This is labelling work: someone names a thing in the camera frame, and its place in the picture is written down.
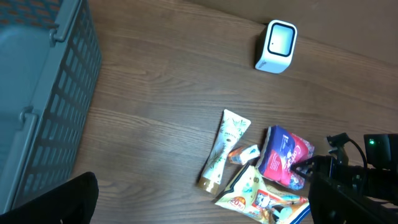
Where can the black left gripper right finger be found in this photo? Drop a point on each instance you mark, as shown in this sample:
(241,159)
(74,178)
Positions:
(332,203)

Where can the beige snack packet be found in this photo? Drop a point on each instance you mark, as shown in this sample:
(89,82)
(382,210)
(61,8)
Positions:
(249,195)

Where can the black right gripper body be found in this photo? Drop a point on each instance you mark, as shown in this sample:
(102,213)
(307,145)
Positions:
(336,166)

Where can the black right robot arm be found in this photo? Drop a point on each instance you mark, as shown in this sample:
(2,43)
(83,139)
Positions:
(381,154)

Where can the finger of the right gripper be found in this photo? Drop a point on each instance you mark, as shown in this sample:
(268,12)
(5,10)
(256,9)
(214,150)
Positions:
(304,169)

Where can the grey plastic shopping basket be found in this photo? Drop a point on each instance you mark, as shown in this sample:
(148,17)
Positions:
(50,62)

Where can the white barcode scanner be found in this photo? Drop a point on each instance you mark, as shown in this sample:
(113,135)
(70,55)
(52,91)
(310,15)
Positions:
(275,47)

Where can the small orange white box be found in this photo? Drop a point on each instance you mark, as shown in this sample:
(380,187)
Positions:
(244,154)

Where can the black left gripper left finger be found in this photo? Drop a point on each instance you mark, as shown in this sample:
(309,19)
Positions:
(72,202)

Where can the white gold-capped tube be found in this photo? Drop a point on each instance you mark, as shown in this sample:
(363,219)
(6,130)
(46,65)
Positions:
(232,128)

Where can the pink purple pad pack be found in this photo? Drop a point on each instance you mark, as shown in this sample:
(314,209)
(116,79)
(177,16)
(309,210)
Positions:
(281,150)

